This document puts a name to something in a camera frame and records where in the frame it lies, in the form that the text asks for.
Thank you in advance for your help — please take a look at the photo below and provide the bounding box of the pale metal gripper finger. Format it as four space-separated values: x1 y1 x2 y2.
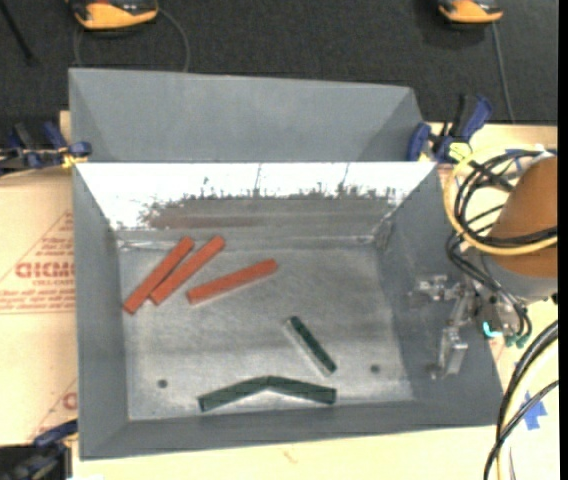
426 324 470 382
409 274 465 310

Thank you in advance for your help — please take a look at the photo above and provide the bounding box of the dark green flat block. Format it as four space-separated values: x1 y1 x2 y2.
262 375 338 405
283 316 338 377
197 376 271 413

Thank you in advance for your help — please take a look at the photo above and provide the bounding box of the grey metal bin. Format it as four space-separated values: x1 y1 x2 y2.
67 67 503 460

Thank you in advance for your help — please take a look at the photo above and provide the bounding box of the red-brown flat block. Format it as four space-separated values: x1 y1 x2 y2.
148 235 227 307
186 258 279 305
122 236 196 315

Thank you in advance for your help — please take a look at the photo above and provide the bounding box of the brown cardboard board red print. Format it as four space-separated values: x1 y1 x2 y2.
0 110 81 450

